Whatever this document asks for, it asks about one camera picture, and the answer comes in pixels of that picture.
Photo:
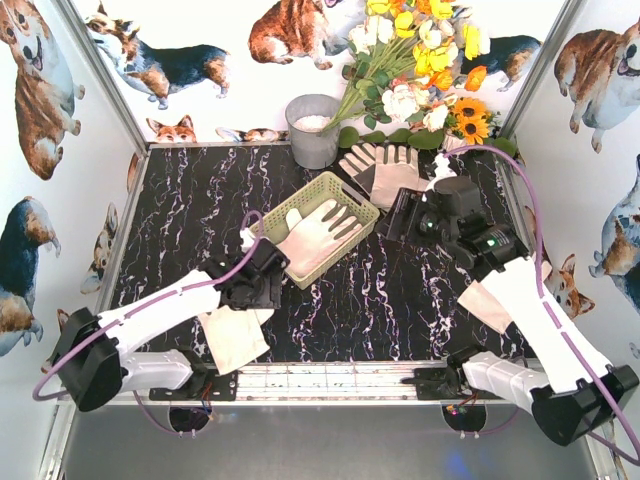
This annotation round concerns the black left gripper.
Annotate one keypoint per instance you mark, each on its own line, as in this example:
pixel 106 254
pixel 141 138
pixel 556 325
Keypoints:
pixel 273 255

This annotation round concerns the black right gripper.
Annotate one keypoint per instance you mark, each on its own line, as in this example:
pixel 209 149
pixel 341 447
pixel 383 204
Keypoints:
pixel 401 215

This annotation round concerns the white glove grey patch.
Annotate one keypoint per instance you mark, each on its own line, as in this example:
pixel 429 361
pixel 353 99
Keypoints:
pixel 314 238

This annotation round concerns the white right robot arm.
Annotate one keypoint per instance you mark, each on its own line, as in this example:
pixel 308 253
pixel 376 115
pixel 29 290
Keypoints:
pixel 577 389

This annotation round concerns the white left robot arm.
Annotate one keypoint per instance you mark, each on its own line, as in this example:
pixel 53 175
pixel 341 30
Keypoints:
pixel 98 356

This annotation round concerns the pale green storage basket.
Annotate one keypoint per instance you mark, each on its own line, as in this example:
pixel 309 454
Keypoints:
pixel 326 186

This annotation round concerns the striped glove back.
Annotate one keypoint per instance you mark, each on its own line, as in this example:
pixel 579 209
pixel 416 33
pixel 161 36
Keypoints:
pixel 359 164

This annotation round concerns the grey metal bucket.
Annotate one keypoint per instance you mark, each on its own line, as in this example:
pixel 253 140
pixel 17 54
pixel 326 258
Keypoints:
pixel 313 142

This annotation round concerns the artificial flower bouquet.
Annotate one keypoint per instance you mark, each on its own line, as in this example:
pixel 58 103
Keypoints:
pixel 420 63

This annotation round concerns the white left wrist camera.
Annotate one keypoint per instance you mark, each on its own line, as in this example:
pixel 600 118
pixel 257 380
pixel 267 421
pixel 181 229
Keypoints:
pixel 248 240

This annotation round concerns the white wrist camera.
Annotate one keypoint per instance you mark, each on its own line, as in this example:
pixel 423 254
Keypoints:
pixel 248 240
pixel 442 170

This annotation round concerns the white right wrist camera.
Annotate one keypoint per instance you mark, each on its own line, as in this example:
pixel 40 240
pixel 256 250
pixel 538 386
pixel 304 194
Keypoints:
pixel 442 170

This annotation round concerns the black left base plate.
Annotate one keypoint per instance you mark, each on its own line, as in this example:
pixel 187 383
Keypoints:
pixel 207 384

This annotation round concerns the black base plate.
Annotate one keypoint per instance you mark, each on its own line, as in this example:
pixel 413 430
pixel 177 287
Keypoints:
pixel 207 384
pixel 442 384

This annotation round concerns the aluminium front rail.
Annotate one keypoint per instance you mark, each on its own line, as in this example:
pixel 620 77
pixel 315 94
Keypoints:
pixel 296 382

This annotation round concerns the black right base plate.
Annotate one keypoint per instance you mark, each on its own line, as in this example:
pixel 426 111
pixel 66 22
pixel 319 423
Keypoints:
pixel 442 384

